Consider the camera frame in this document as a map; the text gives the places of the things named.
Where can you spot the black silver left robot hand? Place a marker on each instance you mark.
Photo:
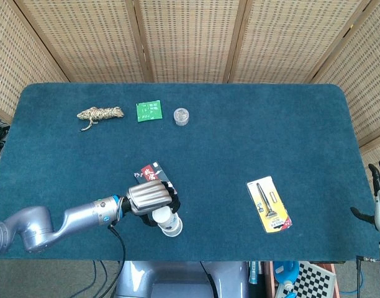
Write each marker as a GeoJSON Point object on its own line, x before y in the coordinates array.
{"type": "Point", "coordinates": [149, 197]}

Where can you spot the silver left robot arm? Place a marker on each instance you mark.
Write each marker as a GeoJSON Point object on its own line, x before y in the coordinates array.
{"type": "Point", "coordinates": [41, 229]}

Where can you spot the black red card box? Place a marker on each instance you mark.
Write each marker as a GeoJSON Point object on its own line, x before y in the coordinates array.
{"type": "Point", "coordinates": [148, 172]}

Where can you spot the green square packet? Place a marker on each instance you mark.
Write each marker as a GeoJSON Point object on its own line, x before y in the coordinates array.
{"type": "Point", "coordinates": [149, 111]}

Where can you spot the clear round plastic jar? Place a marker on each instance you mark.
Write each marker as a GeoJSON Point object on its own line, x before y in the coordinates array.
{"type": "Point", "coordinates": [181, 116]}

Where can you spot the grey blue robot torso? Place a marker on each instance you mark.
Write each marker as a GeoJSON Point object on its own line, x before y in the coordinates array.
{"type": "Point", "coordinates": [177, 279]}

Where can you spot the blue felt table mat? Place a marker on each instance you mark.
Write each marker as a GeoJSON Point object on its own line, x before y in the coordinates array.
{"type": "Point", "coordinates": [227, 149]}

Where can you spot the black white checkerboard sheet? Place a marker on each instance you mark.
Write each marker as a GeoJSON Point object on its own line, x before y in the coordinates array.
{"type": "Point", "coordinates": [311, 282]}

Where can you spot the razor in yellow blister pack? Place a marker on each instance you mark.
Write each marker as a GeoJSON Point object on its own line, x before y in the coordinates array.
{"type": "Point", "coordinates": [269, 205]}

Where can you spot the blue plastic object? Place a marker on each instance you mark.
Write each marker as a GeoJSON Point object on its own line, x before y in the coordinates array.
{"type": "Point", "coordinates": [284, 271]}

